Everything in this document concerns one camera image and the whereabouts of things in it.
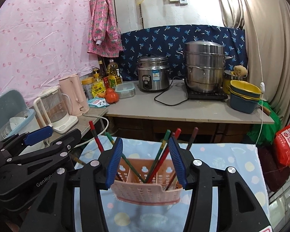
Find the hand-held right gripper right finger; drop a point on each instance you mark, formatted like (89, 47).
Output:
(177, 164)

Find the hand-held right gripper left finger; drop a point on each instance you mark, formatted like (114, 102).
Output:
(114, 164)

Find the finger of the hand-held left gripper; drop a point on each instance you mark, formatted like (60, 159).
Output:
(37, 133)
(50, 149)

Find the green chopstick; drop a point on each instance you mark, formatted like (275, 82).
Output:
(167, 135)
(110, 139)

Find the dark brown chopstick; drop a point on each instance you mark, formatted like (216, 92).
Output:
(192, 137)

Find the red chopstick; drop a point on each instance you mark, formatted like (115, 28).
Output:
(176, 133)
(96, 137)

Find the pink plastic utensil basket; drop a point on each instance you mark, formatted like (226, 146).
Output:
(145, 193)

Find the white bowl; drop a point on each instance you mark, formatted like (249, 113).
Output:
(18, 123)

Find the white glass kettle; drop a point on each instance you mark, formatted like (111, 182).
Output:
(54, 106)

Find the tiled side counter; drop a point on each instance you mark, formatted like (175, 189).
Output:
(82, 125)

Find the blue dish rack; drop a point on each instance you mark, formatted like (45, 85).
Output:
(7, 104)

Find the pink electric kettle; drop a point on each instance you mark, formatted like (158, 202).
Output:
(72, 94)

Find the grey kitchen bench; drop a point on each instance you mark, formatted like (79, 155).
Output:
(159, 113)

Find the blue dotted tablecloth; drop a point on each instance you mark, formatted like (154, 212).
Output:
(232, 174)

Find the blue wipes packet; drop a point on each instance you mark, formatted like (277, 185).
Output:
(98, 102)

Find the red tomato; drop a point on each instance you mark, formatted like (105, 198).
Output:
(110, 90)
(111, 98)

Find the yellow tin can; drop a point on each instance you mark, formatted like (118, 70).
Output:
(87, 87)

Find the clear food container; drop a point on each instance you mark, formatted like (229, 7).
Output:
(125, 91)

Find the black induction cooker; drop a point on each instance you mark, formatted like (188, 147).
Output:
(207, 96)

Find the yellow seasoning bottle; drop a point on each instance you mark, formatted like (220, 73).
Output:
(98, 88)

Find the steel rice cooker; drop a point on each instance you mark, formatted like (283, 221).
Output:
(154, 77)

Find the dark sauce bottle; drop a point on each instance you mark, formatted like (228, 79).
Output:
(101, 67)

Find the cooking oil bottle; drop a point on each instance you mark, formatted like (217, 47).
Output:
(113, 71)

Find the dark red sack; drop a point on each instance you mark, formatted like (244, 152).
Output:
(273, 169)

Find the green plastic bag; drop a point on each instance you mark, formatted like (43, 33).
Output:
(268, 130)

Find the stacked yellow blue basins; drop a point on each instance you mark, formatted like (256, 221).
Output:
(244, 87)

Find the steel steamer pot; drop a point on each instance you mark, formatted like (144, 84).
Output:
(205, 65)

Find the pink dotted cloth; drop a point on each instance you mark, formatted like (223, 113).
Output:
(38, 29)

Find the red printed bag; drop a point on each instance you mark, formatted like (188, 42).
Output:
(286, 142)

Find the tan loofah sponge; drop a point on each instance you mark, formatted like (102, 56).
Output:
(240, 71)

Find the navy leaf print cloth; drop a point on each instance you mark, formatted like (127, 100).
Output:
(159, 43)

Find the pink printed apron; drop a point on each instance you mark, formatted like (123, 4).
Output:
(101, 29)

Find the beige curtain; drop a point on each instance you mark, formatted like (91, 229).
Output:
(268, 41)

